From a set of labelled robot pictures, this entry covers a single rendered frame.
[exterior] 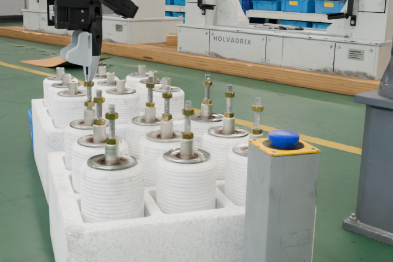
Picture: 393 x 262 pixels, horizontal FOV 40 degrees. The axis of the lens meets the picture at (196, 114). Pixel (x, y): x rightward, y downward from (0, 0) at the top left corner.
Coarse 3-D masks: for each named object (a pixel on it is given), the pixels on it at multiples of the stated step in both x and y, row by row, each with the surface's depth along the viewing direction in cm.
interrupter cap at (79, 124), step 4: (76, 120) 105; (80, 120) 106; (72, 124) 103; (76, 124) 103; (80, 124) 104; (108, 124) 103; (76, 128) 101; (80, 128) 100; (84, 128) 100; (88, 128) 100; (92, 128) 100
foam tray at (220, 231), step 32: (64, 160) 109; (64, 192) 89; (224, 192) 95; (64, 224) 78; (96, 224) 78; (128, 224) 78; (160, 224) 79; (192, 224) 80; (224, 224) 82; (64, 256) 80; (96, 256) 76; (128, 256) 78; (160, 256) 80; (192, 256) 82; (224, 256) 83
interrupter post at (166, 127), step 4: (172, 120) 96; (160, 124) 96; (164, 124) 95; (168, 124) 95; (172, 124) 96; (160, 128) 96; (164, 128) 95; (168, 128) 95; (172, 128) 96; (160, 132) 96; (164, 132) 96; (168, 132) 96; (172, 132) 96; (160, 136) 96; (164, 136) 96; (168, 136) 96; (172, 136) 96
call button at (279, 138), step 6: (270, 132) 71; (276, 132) 71; (282, 132) 71; (288, 132) 71; (294, 132) 71; (270, 138) 70; (276, 138) 69; (282, 138) 69; (288, 138) 69; (294, 138) 69; (276, 144) 70; (282, 144) 70; (288, 144) 70; (294, 144) 70
